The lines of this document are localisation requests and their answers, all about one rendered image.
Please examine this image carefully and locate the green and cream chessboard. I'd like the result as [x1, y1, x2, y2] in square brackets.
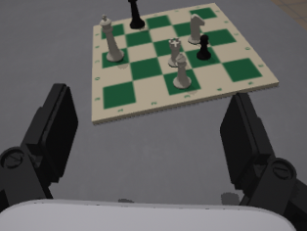
[92, 3, 279, 124]

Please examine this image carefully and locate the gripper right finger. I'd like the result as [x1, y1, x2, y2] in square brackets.
[220, 92, 307, 231]

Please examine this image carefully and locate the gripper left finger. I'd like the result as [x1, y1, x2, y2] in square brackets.
[0, 83, 78, 213]

